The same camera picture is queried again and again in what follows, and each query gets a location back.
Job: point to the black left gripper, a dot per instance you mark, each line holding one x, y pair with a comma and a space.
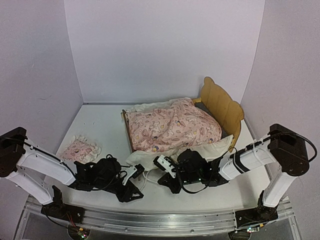
125, 197

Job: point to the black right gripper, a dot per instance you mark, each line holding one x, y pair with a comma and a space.
170, 183

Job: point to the pink unicorn print blanket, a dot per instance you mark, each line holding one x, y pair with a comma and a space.
209, 152

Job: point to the wooden pet bed frame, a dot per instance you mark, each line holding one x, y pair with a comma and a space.
222, 110

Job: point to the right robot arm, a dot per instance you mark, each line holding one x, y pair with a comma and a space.
291, 151

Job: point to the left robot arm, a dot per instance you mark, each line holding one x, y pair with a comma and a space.
77, 167

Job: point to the pink ruffled unicorn pillow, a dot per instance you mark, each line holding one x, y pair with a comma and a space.
80, 149

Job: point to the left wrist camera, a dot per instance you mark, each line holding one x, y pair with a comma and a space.
109, 166

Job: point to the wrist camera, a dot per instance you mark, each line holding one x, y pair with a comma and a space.
109, 166
166, 164

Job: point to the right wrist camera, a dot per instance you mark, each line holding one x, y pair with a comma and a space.
166, 164

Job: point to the aluminium front rail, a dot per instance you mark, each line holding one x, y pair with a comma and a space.
33, 225

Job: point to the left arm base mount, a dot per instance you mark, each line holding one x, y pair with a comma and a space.
65, 212

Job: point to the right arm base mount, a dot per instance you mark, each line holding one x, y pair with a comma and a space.
253, 217

